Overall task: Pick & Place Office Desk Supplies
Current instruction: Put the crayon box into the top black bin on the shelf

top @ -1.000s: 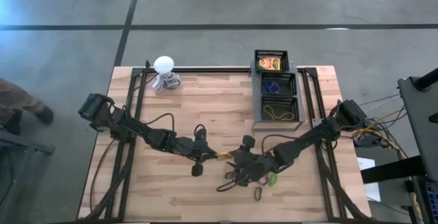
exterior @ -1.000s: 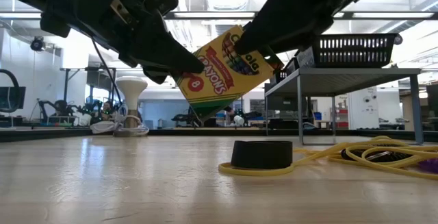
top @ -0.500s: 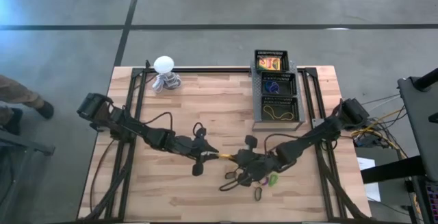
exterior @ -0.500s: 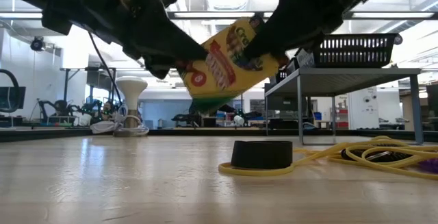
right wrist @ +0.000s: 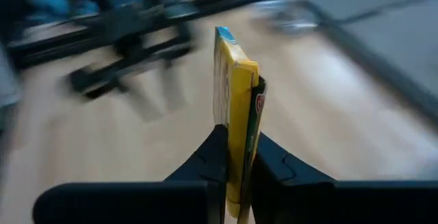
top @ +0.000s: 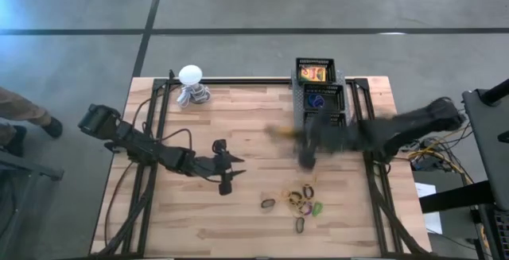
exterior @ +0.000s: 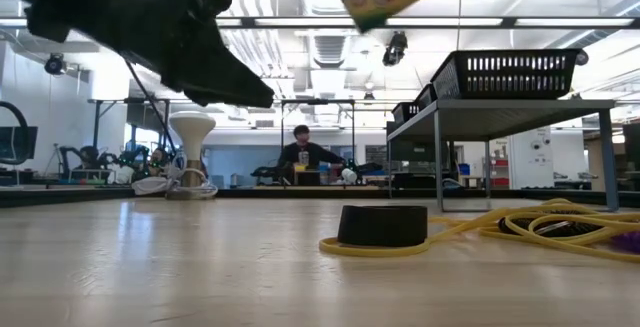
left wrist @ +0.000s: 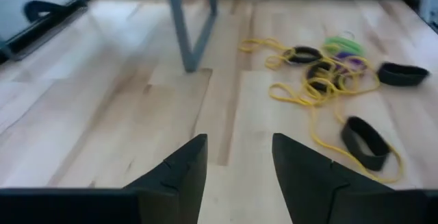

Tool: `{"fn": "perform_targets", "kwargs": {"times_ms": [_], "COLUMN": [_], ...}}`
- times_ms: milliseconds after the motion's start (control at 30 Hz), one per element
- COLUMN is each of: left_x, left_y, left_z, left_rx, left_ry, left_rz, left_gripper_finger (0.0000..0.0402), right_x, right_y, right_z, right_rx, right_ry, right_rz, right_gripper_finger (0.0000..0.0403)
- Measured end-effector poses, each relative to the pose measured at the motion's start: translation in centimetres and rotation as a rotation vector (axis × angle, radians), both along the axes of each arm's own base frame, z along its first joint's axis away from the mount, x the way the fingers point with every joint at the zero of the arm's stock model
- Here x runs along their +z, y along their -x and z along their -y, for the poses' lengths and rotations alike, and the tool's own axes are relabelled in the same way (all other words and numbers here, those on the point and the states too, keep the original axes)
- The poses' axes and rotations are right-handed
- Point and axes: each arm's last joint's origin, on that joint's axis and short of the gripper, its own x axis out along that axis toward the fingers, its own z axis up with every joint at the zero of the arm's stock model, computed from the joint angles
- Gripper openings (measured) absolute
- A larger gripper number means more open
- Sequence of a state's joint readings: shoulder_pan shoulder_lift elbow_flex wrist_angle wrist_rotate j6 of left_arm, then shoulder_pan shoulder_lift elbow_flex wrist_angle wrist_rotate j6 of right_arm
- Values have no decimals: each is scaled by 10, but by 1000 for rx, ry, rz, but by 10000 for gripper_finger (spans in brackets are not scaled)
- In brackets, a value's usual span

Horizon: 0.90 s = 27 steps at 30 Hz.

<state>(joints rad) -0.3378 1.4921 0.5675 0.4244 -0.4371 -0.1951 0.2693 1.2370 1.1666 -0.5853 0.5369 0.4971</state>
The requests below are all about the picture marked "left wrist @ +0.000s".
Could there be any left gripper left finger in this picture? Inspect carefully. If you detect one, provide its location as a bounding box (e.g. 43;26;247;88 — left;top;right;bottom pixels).
123;133;209;224

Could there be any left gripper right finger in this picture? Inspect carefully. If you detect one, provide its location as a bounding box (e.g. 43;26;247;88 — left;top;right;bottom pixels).
272;132;395;224

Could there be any yellow rubber band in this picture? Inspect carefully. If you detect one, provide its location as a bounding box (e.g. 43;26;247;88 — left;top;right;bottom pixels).
309;104;405;185
238;37;295;71

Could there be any wide black elastic band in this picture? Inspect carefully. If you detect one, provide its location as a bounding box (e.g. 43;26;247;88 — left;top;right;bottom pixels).
340;115;391;172
376;61;430;88

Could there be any yellow cable bundle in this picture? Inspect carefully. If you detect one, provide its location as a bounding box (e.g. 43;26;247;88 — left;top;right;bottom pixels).
268;79;381;108

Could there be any thin black ring band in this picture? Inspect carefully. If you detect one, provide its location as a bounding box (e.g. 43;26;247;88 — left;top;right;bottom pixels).
305;61;347;94
283;45;324;65

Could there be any blue-violet coil wristband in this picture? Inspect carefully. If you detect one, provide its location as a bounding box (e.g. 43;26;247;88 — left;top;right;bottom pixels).
333;51;369;73

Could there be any green coil wristband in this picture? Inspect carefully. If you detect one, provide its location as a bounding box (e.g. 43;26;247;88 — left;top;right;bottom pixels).
323;30;366;56

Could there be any grey perforated metal shelf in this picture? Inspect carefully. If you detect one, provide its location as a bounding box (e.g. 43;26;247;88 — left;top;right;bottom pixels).
0;0;220;73

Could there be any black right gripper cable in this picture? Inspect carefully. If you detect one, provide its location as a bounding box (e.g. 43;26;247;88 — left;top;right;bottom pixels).
22;0;71;24

